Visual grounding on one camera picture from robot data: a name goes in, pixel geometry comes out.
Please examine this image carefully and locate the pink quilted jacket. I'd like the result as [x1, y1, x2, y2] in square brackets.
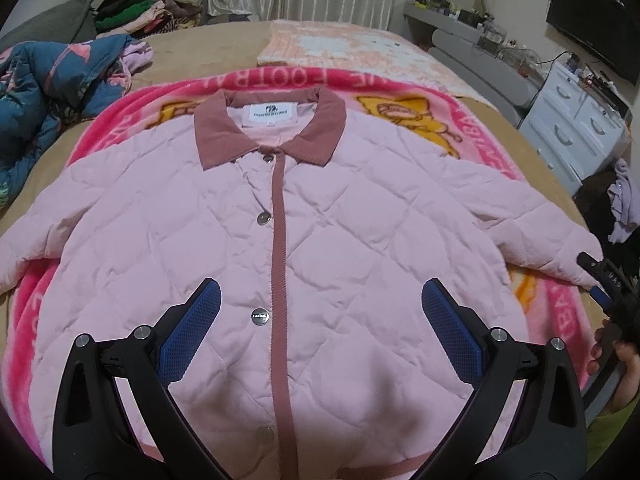
[0, 86, 606, 480]

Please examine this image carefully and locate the green sleeve forearm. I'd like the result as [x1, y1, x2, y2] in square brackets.
[587, 396, 639, 469]

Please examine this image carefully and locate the pile of assorted clothes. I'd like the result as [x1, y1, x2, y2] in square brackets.
[93, 0, 207, 39]

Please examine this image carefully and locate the person's right hand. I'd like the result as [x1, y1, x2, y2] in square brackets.
[582, 320, 639, 420]

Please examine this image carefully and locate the pink cartoon fleece blanket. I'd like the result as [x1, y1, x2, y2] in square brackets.
[2, 65, 604, 466]

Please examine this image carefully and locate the lilac hanging cloth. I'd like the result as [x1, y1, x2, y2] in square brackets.
[608, 158, 639, 244]

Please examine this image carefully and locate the white drawer chest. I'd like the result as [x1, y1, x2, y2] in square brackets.
[518, 62, 630, 195]

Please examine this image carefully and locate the grey curved vanity desk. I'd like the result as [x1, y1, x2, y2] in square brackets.
[402, 2, 538, 128]

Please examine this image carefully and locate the peach white patterned towel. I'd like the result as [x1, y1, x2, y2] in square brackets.
[257, 20, 490, 105]

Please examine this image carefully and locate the blue floral quilted garment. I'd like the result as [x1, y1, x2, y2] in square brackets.
[1, 35, 153, 208]

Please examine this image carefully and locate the grey headboard cushion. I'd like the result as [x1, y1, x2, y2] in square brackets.
[1, 0, 98, 51]

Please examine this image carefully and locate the black wall television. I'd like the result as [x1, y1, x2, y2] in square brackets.
[546, 0, 639, 84]

